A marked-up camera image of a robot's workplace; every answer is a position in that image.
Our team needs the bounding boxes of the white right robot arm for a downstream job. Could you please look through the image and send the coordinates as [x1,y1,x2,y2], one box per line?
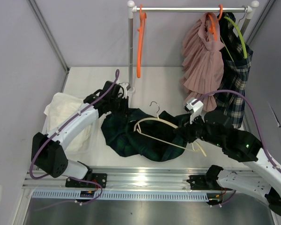
[174,111,281,216]

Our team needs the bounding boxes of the white metal clothes rack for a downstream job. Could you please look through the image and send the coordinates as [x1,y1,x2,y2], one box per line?
[127,0,259,92]

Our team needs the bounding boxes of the navy beige plaid skirt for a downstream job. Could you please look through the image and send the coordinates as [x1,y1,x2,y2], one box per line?
[214,12,254,130]

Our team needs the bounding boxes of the white slotted cable duct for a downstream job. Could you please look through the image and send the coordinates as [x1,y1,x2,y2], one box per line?
[32,189,208,202]

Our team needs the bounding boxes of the aluminium mounting rail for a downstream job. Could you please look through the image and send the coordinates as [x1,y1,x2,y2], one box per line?
[22,166,251,193]

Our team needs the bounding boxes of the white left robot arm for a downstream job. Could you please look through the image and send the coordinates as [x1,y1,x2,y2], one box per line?
[29,81,130,188]

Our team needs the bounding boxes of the green plaid skirt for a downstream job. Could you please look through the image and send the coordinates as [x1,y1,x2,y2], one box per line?
[101,108,187,162]

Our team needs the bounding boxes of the white plastic basket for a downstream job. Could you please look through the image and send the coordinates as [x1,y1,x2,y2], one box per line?
[38,96,97,155]

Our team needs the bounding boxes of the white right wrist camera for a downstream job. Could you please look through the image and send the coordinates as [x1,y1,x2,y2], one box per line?
[184,97,204,124]

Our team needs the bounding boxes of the orange hanger holding pink skirt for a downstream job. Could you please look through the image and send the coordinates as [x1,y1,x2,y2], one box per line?
[207,4,223,41]

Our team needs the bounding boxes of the white cloth in basket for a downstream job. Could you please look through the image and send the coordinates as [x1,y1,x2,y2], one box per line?
[44,92,94,152]

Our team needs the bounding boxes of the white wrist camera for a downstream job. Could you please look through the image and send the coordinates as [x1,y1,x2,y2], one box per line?
[184,97,204,124]
[119,82,131,99]

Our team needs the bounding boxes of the lime green hanger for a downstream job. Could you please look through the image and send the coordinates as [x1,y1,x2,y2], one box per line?
[219,13,252,62]

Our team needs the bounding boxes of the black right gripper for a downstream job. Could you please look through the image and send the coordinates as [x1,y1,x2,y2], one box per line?
[174,112,224,148]

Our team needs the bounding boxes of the pink pleated skirt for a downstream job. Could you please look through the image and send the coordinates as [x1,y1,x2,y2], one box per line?
[179,13,224,103]

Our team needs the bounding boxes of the empty orange plastic hanger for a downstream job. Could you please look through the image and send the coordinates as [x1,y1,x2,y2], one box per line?
[136,5,147,78]

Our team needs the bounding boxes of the cream hanger with metal hook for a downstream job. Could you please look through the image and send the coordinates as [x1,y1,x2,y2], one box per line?
[133,101,207,157]

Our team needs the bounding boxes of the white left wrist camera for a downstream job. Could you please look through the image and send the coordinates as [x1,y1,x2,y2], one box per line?
[119,82,131,99]

